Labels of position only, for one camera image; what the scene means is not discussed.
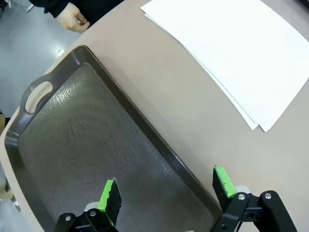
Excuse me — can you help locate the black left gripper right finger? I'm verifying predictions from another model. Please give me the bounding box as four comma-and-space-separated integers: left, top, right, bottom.
211, 165, 298, 232

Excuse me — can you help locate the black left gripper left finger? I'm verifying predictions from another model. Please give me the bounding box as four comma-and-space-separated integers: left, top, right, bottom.
54, 178, 123, 232

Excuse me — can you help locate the white A4 paper sheet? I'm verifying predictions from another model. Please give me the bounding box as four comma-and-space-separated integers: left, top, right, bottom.
140, 0, 309, 133
144, 13, 260, 131

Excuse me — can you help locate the person's right forearm black sleeve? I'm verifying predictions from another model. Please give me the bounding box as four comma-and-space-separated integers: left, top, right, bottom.
44, 0, 73, 18

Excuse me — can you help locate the person's right hand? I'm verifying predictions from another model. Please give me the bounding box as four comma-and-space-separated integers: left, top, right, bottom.
56, 2, 91, 33

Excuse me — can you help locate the dark brown plastic tray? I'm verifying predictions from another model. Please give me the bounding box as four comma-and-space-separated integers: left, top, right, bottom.
4, 44, 223, 232

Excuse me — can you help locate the person's torso black top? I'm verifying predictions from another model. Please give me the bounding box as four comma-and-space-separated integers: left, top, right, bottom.
28, 0, 124, 26

